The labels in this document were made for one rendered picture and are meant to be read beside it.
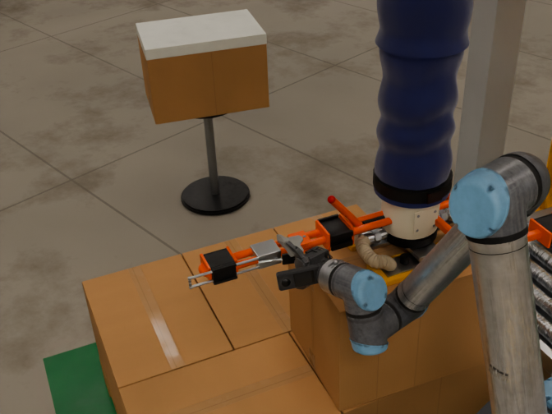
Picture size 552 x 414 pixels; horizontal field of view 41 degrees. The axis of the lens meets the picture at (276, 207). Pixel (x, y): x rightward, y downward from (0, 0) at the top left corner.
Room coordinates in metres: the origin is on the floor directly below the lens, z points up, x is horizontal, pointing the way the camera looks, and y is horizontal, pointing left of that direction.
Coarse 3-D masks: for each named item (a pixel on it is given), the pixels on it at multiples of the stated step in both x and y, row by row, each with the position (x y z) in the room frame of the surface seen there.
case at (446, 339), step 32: (352, 256) 1.75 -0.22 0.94; (320, 288) 1.63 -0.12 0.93; (448, 288) 1.62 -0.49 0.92; (320, 320) 1.63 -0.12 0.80; (416, 320) 1.59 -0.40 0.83; (448, 320) 1.63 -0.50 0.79; (320, 352) 1.63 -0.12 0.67; (352, 352) 1.52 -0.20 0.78; (384, 352) 1.56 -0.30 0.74; (416, 352) 1.59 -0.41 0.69; (448, 352) 1.63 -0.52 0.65; (480, 352) 1.67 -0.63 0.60; (352, 384) 1.52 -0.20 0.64; (384, 384) 1.56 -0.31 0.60; (416, 384) 1.59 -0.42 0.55
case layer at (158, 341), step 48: (240, 240) 2.42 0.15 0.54; (96, 288) 2.15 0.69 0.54; (144, 288) 2.14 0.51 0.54; (192, 288) 2.12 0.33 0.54; (240, 288) 2.11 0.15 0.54; (96, 336) 2.08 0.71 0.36; (144, 336) 1.88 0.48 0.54; (192, 336) 1.87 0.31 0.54; (240, 336) 1.86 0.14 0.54; (288, 336) 1.85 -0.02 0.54; (144, 384) 1.65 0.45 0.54; (192, 384) 1.64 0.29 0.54; (240, 384) 1.63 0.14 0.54; (288, 384) 1.63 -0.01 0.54; (432, 384) 1.62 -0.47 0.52; (480, 384) 1.70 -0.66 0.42
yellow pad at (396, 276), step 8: (392, 256) 1.72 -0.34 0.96; (400, 256) 1.68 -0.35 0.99; (408, 256) 1.68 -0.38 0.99; (400, 264) 1.68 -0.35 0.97; (408, 264) 1.67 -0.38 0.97; (416, 264) 1.67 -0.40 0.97; (376, 272) 1.65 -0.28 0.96; (384, 272) 1.64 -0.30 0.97; (392, 272) 1.64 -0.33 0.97; (400, 272) 1.64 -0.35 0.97; (408, 272) 1.65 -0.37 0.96; (384, 280) 1.61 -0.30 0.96; (392, 280) 1.61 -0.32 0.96; (400, 280) 1.62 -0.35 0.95
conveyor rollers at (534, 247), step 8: (536, 248) 2.27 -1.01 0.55; (544, 248) 2.27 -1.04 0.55; (536, 256) 2.25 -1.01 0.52; (544, 256) 2.22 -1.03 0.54; (536, 264) 2.17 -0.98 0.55; (536, 272) 2.13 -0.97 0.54; (544, 272) 2.12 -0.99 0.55; (536, 280) 2.12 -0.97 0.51; (544, 280) 2.09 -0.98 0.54; (536, 288) 2.03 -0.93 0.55; (536, 296) 2.00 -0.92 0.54; (544, 296) 1.99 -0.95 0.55; (536, 304) 1.99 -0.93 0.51; (544, 304) 1.96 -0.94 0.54; (536, 312) 1.90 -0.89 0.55; (544, 320) 1.86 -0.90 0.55; (544, 328) 1.83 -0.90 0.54; (544, 336) 1.82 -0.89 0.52
